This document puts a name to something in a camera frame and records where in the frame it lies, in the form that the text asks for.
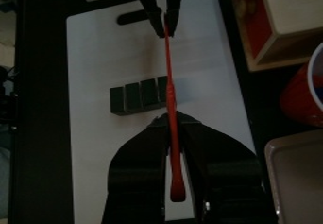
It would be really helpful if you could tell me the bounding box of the red toy knife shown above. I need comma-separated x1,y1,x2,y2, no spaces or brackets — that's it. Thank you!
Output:
161,20,186,203

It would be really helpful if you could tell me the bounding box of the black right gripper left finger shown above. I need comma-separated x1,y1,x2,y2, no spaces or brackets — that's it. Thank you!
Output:
101,112,172,224

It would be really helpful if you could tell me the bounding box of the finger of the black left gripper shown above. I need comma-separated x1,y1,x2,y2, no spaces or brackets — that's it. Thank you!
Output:
137,0,166,40
162,0,185,39

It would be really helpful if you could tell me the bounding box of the black toy sushi piece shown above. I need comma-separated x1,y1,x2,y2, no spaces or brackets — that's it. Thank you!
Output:
156,75,170,107
138,78,161,111
108,86,126,116
124,82,145,114

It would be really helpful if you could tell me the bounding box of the white cutting board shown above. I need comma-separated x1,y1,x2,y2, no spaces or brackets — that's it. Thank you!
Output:
65,0,257,224

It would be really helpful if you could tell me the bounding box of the red cup white rim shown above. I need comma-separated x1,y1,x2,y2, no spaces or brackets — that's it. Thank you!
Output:
278,43,323,129

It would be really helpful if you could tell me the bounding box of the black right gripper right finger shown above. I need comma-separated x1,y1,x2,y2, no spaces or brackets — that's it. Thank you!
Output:
174,110,278,224

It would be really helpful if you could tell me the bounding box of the red and wooden box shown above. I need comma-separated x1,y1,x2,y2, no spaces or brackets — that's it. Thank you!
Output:
229,0,323,74

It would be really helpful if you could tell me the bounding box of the beige plate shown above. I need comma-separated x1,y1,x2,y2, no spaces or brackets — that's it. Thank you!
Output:
262,129,323,224

